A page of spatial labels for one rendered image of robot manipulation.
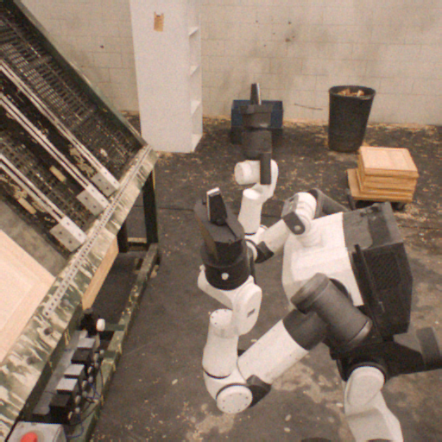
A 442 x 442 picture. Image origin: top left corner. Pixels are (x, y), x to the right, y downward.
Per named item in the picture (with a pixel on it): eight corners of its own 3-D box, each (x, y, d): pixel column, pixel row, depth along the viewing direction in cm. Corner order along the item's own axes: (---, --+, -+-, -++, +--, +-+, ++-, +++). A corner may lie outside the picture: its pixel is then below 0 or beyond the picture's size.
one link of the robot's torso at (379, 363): (390, 352, 142) (381, 323, 137) (398, 388, 130) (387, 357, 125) (347, 360, 146) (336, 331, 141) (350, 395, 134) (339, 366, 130)
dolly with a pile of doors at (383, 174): (410, 214, 407) (420, 171, 387) (348, 210, 414) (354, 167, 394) (398, 184, 460) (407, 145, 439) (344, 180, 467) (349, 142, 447)
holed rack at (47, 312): (47, 319, 162) (48, 318, 162) (41, 313, 161) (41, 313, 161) (151, 147, 304) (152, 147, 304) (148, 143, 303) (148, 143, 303)
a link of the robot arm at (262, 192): (270, 155, 146) (263, 192, 154) (244, 158, 143) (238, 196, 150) (280, 165, 142) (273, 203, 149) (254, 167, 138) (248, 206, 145)
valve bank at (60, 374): (79, 459, 150) (67, 409, 138) (36, 456, 151) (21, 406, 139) (123, 345, 193) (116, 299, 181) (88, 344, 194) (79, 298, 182)
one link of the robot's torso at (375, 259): (411, 278, 139) (381, 173, 125) (438, 363, 110) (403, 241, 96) (313, 299, 149) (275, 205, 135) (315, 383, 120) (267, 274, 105)
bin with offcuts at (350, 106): (369, 155, 525) (379, 97, 492) (322, 153, 532) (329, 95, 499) (364, 139, 569) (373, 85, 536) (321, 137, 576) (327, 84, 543)
